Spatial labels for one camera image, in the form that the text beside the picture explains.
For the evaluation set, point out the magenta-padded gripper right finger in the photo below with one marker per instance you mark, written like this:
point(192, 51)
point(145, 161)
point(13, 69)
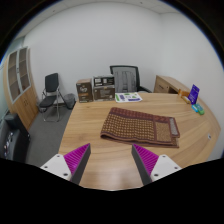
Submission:
point(145, 160)

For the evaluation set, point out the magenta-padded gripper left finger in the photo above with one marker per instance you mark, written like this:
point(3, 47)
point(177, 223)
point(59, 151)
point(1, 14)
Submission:
point(78, 159)

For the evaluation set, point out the brown patterned towel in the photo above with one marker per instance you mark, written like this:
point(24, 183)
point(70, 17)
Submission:
point(133, 128)

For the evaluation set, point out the grey waste bin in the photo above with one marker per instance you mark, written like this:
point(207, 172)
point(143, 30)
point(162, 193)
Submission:
point(70, 100)

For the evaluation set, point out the printed sticker sheet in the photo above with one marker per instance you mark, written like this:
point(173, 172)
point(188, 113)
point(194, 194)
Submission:
point(128, 97)

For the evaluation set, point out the dark brown cardboard box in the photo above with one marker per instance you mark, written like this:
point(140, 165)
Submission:
point(84, 91)

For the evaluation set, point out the black leather armchair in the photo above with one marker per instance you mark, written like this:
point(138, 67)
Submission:
point(13, 140)

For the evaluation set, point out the white round table grommet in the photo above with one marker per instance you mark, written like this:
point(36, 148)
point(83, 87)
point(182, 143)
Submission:
point(209, 136)

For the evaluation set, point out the brown labelled cardboard box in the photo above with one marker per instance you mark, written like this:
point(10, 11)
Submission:
point(104, 94)

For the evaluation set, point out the small green box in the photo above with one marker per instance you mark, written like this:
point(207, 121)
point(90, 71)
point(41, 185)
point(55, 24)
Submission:
point(200, 109)

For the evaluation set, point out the wooden side drawer unit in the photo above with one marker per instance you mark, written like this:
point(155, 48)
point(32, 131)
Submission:
point(163, 86)

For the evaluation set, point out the wooden cabinet with glass doors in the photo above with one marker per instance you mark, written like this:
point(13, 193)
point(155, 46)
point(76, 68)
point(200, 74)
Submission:
point(23, 106)

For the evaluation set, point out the orange wooden card holder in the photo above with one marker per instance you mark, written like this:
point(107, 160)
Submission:
point(183, 93)

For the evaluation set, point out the black folding chair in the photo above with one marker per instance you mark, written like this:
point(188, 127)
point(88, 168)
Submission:
point(51, 82)

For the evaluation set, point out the purple standing sign card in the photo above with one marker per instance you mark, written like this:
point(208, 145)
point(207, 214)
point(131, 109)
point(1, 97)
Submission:
point(193, 93)

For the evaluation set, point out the grey backpack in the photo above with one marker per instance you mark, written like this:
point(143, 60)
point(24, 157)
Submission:
point(125, 80)

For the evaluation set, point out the black mesh office chair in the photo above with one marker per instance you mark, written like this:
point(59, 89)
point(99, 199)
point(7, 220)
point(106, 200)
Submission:
point(123, 66)

